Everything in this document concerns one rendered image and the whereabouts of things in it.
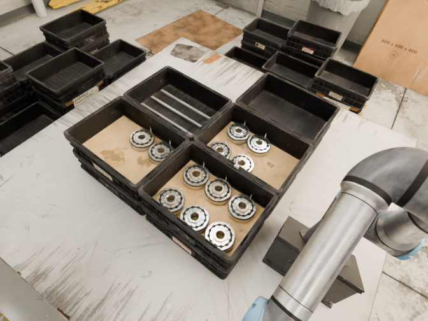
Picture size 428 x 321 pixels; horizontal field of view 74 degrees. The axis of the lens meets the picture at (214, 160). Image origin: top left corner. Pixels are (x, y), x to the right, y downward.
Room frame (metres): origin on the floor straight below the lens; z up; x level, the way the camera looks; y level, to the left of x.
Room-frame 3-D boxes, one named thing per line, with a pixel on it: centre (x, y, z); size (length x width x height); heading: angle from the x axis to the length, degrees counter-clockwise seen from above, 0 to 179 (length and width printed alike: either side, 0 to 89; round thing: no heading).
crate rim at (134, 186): (0.71, 0.35, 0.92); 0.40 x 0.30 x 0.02; 59
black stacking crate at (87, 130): (0.71, 0.35, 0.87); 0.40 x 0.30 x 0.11; 59
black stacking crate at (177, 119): (0.97, 0.19, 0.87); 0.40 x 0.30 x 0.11; 59
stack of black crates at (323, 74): (1.80, -0.87, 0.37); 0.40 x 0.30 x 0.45; 62
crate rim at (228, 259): (0.50, 0.00, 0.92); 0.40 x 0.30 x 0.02; 59
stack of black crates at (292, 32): (2.35, -0.70, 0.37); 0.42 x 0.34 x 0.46; 62
